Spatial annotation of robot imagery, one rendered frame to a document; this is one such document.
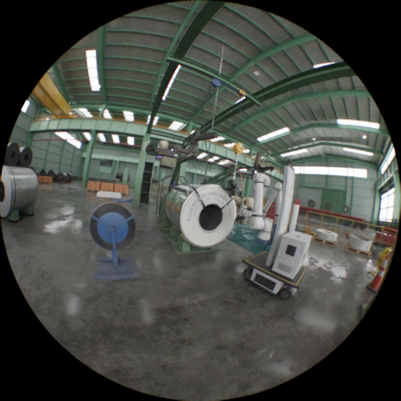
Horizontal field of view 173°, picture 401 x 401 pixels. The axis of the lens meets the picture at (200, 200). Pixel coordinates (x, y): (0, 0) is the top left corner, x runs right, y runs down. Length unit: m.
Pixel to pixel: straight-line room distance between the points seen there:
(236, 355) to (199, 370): 0.33
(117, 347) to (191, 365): 0.58
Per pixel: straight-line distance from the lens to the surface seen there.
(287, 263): 1.81
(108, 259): 2.24
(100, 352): 1.35
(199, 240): 2.41
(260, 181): 1.77
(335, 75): 3.35
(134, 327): 1.41
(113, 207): 1.67
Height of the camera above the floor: 1.22
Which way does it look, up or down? 4 degrees down
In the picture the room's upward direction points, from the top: 8 degrees clockwise
